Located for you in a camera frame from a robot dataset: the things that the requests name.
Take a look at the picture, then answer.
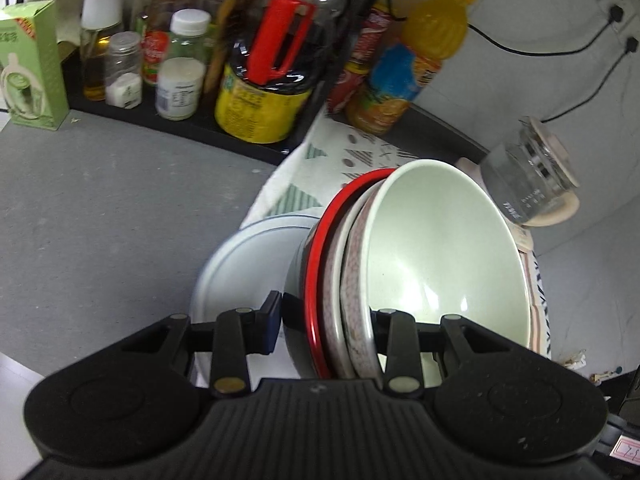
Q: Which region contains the white-topped oil dispenser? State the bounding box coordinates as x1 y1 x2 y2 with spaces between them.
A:
80 0 125 102

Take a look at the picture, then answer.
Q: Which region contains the green cardboard box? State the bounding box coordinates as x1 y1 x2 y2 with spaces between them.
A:
0 0 71 132

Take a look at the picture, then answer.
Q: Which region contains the pale green bowl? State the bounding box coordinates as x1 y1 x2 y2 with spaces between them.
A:
357 159 534 368

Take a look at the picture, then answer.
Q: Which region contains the black tray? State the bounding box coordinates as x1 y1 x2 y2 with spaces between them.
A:
60 45 342 167

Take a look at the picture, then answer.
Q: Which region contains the yellow-capped brown bottle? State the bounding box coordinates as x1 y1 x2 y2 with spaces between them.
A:
202 0 267 107

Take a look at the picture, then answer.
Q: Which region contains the plain white bowl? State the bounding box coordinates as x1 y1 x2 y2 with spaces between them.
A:
322 194 362 381

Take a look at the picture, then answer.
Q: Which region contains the red label sauce bottle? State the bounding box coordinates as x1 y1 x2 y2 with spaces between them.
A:
132 0 206 89

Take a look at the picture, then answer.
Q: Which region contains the dark grey board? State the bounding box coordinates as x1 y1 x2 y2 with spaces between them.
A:
400 102 491 162

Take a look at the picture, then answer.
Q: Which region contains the orange juice bottle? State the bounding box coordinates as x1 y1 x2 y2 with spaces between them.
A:
345 0 479 137

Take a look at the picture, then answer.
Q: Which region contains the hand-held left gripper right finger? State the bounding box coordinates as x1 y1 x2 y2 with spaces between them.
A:
372 307 545 401

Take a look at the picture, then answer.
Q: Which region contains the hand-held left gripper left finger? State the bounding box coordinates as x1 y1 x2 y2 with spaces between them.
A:
120 289 284 399

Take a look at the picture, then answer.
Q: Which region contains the red-rimmed black bowl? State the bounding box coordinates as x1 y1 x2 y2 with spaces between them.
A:
282 167 402 382

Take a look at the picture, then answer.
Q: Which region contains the glass kettle with cream handle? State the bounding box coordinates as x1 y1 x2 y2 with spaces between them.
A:
479 115 582 226

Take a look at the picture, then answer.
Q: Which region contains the white sheet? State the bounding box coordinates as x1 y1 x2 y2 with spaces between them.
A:
0 350 47 480

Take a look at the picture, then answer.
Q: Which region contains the cream kettle base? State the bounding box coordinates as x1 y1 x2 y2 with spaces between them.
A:
454 156 582 229

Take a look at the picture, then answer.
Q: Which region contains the red snack can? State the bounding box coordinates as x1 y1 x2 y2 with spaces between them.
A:
326 2 397 114

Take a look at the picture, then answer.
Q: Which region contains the white triangle print cloth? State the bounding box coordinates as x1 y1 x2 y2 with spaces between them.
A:
240 110 427 242

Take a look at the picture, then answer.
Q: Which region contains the large red-handled sauce bottle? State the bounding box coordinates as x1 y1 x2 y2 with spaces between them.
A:
214 0 347 145

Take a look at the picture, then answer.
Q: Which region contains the white-capped powder jar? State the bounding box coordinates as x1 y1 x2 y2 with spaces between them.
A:
155 9 212 122

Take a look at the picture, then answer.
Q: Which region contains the blue-rimmed white plate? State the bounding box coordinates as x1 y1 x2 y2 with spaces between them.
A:
189 212 327 389

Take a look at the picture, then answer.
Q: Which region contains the zigzag fringed cloth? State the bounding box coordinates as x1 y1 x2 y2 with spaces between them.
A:
515 230 556 362

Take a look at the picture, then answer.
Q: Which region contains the small grey-lidded glass jar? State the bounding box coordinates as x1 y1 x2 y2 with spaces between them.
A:
103 31 144 110

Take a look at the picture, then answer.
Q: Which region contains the pink speckled bowl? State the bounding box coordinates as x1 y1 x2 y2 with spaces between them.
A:
339 175 397 381

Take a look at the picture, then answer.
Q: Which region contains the dark box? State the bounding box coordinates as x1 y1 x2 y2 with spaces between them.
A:
594 360 640 480

